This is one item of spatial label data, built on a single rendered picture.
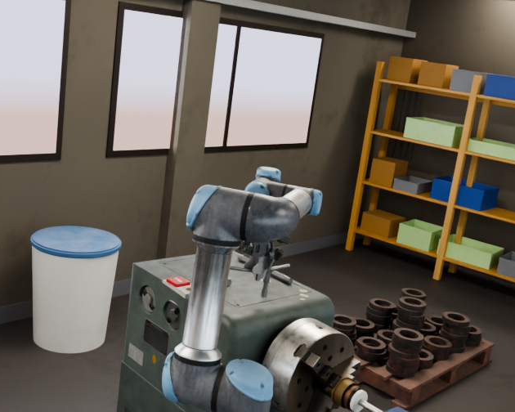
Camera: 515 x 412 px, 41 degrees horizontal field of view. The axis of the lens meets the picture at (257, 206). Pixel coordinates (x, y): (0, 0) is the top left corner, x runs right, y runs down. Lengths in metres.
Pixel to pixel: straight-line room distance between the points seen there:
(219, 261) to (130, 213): 3.80
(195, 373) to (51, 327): 2.98
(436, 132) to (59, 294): 4.10
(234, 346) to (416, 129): 5.23
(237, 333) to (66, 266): 2.38
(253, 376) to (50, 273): 2.91
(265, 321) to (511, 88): 4.92
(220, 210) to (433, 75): 5.62
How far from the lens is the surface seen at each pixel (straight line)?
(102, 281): 4.50
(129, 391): 2.69
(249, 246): 2.13
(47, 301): 4.55
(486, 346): 5.41
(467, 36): 7.69
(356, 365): 2.31
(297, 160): 6.78
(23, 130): 4.71
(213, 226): 1.60
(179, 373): 1.70
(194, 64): 5.40
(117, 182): 5.25
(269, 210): 1.59
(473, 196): 6.92
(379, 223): 7.41
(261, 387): 1.67
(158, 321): 2.45
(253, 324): 2.19
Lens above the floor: 2.10
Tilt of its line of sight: 14 degrees down
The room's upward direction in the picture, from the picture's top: 8 degrees clockwise
